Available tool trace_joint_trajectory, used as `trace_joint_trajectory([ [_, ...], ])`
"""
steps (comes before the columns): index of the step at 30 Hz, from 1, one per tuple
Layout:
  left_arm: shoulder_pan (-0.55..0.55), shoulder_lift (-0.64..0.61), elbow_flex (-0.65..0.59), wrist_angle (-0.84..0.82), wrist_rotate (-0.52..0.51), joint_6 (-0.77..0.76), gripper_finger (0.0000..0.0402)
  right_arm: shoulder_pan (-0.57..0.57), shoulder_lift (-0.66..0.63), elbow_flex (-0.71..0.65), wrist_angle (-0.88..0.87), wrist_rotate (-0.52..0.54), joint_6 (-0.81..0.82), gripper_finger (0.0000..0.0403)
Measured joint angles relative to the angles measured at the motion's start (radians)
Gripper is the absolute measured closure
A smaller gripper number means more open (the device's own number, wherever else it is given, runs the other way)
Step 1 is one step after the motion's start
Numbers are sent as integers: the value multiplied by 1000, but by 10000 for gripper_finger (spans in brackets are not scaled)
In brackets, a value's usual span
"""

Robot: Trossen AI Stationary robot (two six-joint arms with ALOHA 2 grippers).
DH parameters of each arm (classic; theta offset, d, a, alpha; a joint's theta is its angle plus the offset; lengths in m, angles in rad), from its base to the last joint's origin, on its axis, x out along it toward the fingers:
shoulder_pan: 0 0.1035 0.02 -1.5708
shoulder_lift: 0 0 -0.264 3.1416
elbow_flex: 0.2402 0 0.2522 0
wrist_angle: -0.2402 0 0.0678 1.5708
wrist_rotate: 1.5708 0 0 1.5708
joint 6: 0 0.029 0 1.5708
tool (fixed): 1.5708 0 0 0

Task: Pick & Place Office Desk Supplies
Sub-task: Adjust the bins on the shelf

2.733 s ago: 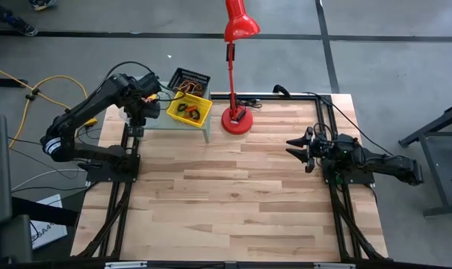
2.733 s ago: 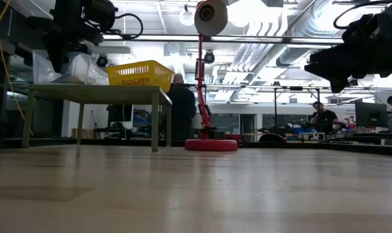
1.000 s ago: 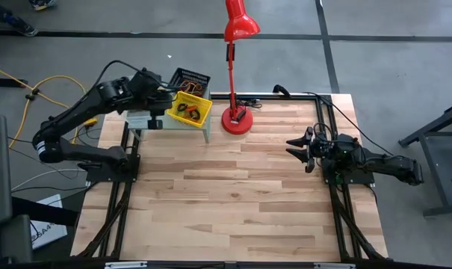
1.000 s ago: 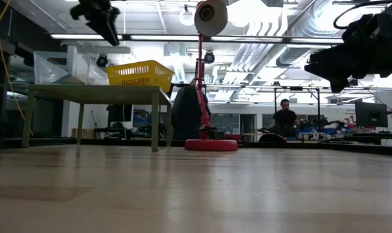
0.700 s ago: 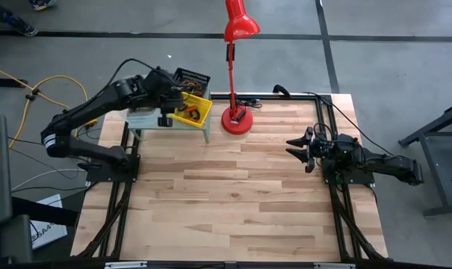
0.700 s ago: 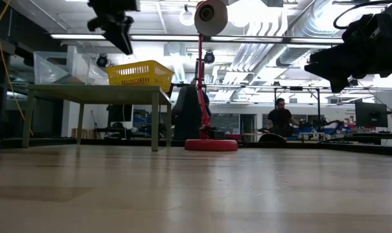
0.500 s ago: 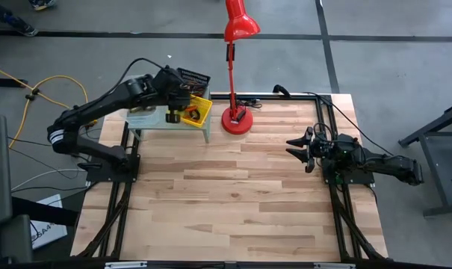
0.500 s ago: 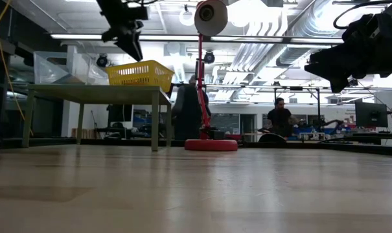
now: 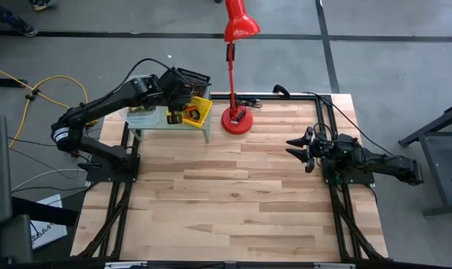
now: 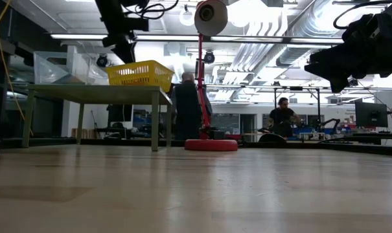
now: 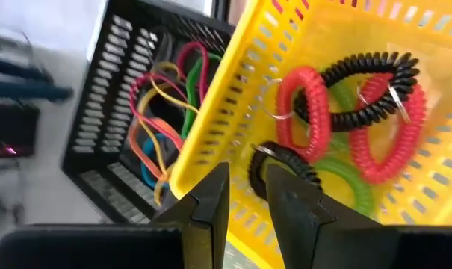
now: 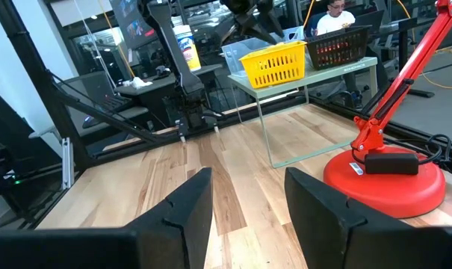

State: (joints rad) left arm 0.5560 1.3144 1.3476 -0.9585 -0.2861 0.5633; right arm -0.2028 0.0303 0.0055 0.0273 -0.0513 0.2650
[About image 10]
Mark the yellow hanging cable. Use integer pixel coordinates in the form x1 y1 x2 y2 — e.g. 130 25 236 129
0 0 27 123

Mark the wooden slat crate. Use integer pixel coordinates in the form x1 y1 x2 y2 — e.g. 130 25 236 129
71 128 100 140

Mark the black flat screen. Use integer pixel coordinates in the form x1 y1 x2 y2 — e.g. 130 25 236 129
106 104 134 129

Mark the black computer monitor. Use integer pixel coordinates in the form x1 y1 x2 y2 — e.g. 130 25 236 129
354 101 389 129

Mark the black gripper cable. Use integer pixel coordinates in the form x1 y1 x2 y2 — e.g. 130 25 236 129
121 0 180 21

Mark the clear plastic bin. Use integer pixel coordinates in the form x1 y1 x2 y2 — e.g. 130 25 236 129
33 50 110 86

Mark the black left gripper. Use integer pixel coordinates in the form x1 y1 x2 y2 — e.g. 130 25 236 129
101 31 137 65

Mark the person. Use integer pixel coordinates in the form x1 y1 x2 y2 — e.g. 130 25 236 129
268 96 303 139
170 71 214 141

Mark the green perforated metal shelf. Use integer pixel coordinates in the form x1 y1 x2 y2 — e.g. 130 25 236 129
21 84 173 152

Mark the red desk lamp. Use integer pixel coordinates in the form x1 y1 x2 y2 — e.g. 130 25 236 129
184 0 240 152

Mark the ceiling light strip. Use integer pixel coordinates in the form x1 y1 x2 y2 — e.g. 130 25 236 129
49 33 345 45

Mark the yellow plastic basket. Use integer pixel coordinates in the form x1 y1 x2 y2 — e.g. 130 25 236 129
105 60 176 93

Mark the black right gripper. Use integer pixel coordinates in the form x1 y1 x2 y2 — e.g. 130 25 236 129
304 12 392 94

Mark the black dome camera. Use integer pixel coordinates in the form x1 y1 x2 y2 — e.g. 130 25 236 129
97 54 110 69
203 50 216 65

